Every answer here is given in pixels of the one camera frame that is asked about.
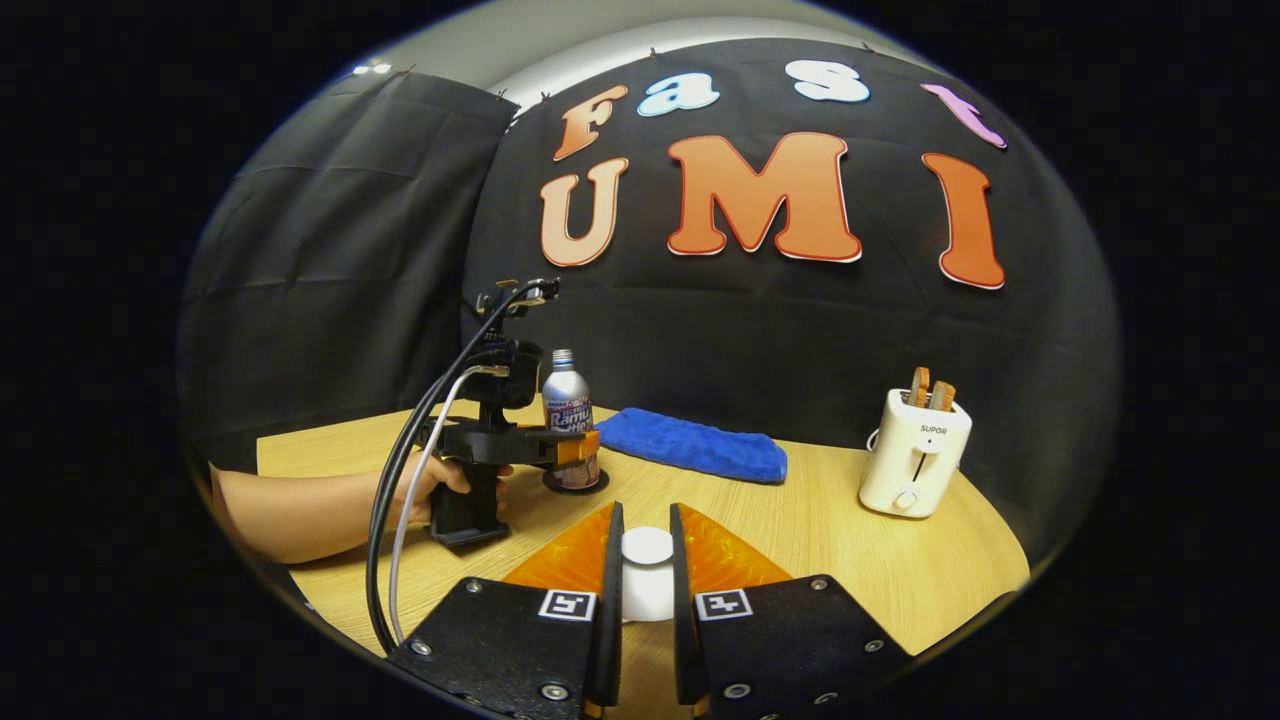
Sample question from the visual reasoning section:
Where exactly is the silver water bottle pink label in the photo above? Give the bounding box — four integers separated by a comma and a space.
541, 349, 601, 491

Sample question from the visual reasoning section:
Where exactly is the dark round coaster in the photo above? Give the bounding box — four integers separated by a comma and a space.
542, 466, 610, 496

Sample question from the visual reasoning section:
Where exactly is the blue towel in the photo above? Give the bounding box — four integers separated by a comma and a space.
595, 407, 789, 485

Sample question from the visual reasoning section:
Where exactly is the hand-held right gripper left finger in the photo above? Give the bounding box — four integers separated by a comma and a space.
388, 502, 627, 720

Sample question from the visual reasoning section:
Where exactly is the black backdrop cloth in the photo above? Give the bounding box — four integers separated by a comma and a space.
462, 38, 1121, 541

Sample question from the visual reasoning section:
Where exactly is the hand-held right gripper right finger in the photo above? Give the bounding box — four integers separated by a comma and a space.
670, 502, 916, 720

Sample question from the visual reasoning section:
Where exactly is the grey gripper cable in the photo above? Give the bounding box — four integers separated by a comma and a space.
388, 365, 511, 646

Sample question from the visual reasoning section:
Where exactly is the plain black hanging cloth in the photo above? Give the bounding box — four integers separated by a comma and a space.
178, 70, 521, 471

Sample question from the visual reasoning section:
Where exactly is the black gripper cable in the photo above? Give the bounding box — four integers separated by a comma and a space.
364, 283, 546, 656

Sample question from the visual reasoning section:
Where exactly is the cream white toaster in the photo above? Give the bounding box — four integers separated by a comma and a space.
858, 388, 973, 519

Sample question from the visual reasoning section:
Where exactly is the white teacup lid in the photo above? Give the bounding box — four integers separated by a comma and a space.
620, 527, 677, 624

